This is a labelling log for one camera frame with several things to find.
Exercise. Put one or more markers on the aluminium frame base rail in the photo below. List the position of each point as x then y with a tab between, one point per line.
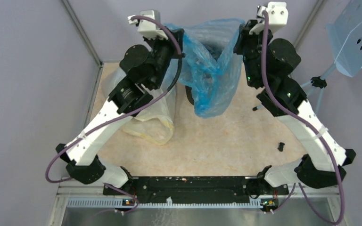
303	206

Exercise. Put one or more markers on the blue plastic trash bag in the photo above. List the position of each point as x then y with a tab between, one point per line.
210	67

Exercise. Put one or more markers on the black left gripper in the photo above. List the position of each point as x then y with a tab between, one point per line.
178	34

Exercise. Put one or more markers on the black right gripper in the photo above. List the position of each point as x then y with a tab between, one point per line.
244	36

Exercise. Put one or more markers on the black ribbed trash bin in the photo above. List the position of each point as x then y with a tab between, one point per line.
190	98

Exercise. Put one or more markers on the large translucent yellowish trash bag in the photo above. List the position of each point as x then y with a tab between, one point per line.
154	124

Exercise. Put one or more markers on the perforated light blue metal panel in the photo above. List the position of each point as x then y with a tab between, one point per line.
345	37

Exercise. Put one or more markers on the small black part on floor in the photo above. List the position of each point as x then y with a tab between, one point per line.
281	146

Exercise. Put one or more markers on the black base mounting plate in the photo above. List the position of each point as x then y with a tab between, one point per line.
201	190

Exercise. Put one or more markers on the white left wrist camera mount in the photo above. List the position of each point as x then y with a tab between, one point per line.
149	29

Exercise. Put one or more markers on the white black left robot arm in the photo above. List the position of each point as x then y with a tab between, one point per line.
144	67

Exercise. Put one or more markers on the white toothed cable rail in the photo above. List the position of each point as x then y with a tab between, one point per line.
124	203

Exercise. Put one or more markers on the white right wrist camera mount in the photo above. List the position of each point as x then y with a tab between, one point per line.
277	17

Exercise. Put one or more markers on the light blue tripod stand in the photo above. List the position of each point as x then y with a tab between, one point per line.
315	87

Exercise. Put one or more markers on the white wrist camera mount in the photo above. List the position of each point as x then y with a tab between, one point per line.
149	29
277	17

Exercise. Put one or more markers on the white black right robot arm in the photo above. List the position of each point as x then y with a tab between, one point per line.
268	65

